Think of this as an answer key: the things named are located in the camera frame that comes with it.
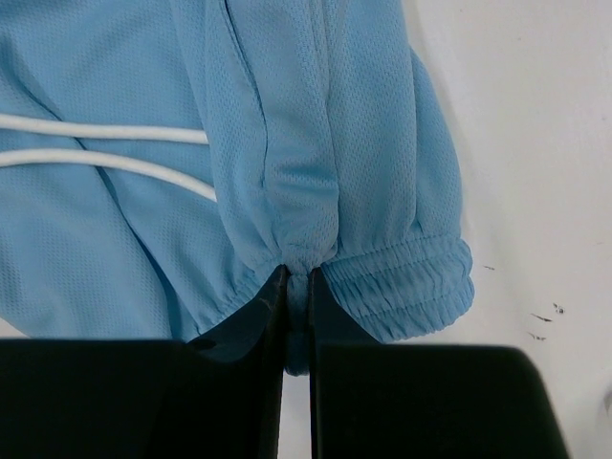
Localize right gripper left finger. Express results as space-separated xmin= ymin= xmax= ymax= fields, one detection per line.
xmin=1 ymin=267 xmax=288 ymax=458

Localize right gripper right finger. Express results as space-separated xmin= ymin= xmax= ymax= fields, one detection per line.
xmin=308 ymin=270 xmax=568 ymax=459

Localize light blue shorts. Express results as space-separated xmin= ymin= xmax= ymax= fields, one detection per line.
xmin=1 ymin=1 xmax=474 ymax=375

